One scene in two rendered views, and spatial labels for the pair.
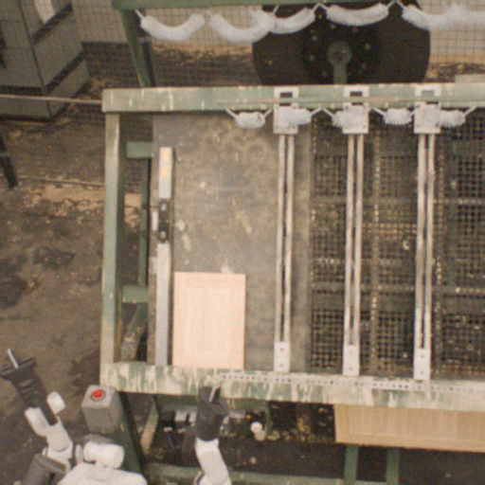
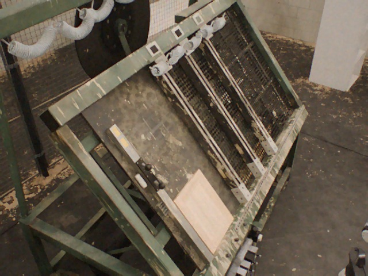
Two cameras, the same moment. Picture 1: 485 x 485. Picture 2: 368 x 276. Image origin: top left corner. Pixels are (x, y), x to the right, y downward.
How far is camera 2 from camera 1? 3.00 m
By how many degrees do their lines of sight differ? 58
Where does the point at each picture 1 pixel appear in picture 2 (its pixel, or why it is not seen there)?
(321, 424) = not seen: hidden behind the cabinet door
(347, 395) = (267, 184)
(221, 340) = (217, 214)
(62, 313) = not seen: outside the picture
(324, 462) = not seen: hidden behind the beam
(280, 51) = (91, 39)
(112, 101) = (62, 113)
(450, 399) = (283, 151)
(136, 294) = (160, 240)
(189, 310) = (195, 215)
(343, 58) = (125, 28)
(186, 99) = (108, 81)
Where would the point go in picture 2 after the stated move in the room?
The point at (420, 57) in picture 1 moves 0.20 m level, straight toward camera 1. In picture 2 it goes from (147, 16) to (170, 20)
